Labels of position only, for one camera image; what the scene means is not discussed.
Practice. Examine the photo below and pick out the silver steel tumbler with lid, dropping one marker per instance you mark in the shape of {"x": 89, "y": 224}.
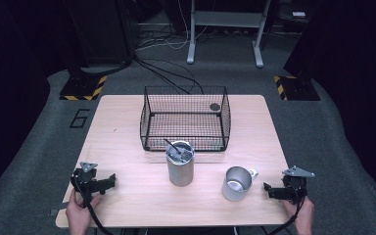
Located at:
{"x": 180, "y": 169}

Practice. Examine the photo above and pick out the white metal desk frame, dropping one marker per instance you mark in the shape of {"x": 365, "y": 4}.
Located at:
{"x": 228, "y": 19}

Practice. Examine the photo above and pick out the black cabinet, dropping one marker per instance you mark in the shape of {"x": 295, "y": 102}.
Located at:
{"x": 104, "y": 29}

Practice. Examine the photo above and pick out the person's right hand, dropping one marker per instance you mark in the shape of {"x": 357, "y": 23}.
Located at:
{"x": 304, "y": 217}

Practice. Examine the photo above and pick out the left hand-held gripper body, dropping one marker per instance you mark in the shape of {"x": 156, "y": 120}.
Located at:
{"x": 84, "y": 178}

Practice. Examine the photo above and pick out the black straw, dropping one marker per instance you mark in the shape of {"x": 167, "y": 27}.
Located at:
{"x": 173, "y": 146}

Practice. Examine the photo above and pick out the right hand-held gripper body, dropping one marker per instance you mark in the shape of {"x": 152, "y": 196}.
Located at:
{"x": 294, "y": 184}

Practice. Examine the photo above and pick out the small white box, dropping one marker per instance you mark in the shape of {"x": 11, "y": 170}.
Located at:
{"x": 299, "y": 14}

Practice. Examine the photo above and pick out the black stand with striped base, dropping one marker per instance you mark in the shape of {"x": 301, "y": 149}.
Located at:
{"x": 84, "y": 86}
{"x": 295, "y": 88}

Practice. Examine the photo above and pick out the silver metal mug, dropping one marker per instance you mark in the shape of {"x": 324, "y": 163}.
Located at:
{"x": 236, "y": 187}

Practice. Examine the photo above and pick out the dark round disc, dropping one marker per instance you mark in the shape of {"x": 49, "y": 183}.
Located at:
{"x": 214, "y": 106}

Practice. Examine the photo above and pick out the person's left hand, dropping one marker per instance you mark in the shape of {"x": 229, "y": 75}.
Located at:
{"x": 78, "y": 213}

